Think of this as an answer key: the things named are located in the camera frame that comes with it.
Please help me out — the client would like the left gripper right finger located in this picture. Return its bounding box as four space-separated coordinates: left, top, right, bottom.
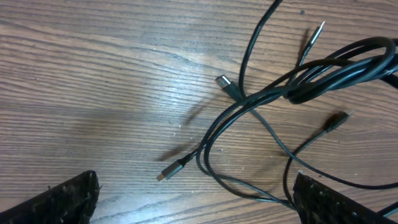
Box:
293 174 397 224

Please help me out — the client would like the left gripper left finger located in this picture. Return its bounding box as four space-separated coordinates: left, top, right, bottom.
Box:
1 170 100 224

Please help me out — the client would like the thin black cable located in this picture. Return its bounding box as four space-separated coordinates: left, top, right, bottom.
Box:
215 0 398 209

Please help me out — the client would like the thick black USB cable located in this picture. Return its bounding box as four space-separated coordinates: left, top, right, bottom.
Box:
155 36 398 210

